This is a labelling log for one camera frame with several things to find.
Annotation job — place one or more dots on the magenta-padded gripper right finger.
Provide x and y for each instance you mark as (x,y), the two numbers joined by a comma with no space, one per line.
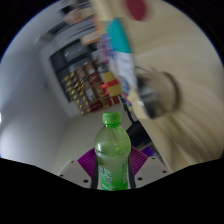
(150,170)

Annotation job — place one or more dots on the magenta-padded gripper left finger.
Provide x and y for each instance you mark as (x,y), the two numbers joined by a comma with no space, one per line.
(75,171)

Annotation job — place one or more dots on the green tea drink bottle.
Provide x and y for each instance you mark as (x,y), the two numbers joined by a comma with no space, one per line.
(112,156)

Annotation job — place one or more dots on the small steel cup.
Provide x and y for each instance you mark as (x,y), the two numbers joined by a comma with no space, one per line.
(158,95)

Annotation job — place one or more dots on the yellow gift box red ribbon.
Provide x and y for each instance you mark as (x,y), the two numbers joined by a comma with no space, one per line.
(111,85)

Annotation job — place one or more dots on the white printed paper sheet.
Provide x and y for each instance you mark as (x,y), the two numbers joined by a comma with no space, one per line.
(125,68)

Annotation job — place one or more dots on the black framed glass door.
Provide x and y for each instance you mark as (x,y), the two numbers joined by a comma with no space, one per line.
(71,58)

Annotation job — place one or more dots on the teal book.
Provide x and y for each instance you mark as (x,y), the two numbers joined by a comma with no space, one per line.
(118,35)

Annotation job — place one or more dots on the flat round red coaster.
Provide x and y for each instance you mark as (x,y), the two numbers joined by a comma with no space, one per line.
(136,8)

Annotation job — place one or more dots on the yellow notebook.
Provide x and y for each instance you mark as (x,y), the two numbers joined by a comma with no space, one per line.
(102,9)

